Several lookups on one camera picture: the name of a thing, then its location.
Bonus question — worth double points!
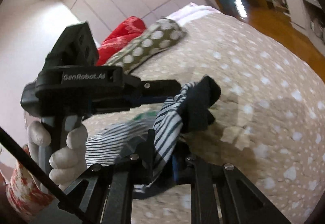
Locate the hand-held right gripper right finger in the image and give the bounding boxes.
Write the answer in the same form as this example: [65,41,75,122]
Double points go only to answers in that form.
[172,154,292,224]

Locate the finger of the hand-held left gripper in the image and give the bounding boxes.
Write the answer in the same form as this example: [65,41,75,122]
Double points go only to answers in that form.
[129,95,176,108]
[140,79,183,98]

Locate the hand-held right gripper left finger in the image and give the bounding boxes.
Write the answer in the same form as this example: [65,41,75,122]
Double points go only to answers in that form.
[58,129,158,224]

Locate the striped navy white pants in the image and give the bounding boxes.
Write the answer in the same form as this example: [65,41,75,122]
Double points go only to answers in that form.
[85,75,221,200]

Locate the person's left hand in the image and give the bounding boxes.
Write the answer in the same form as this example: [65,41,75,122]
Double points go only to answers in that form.
[27,121,88,187]

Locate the olive pillow with white print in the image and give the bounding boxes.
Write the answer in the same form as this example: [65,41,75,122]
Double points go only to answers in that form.
[105,18,188,74]

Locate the red quilted blanket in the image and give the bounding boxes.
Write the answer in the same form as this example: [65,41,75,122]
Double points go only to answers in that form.
[96,16,147,67]

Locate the white bed sheet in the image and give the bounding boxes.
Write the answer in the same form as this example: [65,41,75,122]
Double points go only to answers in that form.
[165,3,222,25]

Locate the beige quilted bedspread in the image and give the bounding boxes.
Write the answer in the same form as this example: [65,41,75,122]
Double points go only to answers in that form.
[81,10,325,224]

